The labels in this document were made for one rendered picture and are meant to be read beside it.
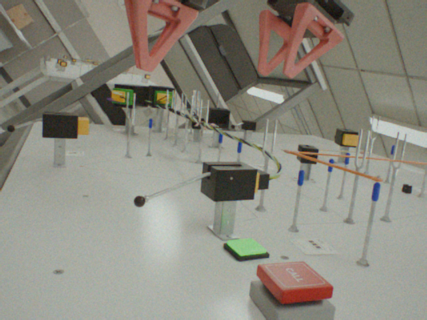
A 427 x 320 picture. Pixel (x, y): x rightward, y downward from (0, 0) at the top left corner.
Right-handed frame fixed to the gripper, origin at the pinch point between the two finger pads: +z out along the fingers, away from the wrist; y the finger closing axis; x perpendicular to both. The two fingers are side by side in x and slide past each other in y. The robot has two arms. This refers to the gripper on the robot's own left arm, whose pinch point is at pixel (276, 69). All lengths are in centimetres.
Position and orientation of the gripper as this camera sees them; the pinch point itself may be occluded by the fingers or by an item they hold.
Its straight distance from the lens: 53.2
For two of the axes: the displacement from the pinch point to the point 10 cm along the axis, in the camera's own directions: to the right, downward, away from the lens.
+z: -4.7, 8.8, -0.1
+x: -7.6, -4.1, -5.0
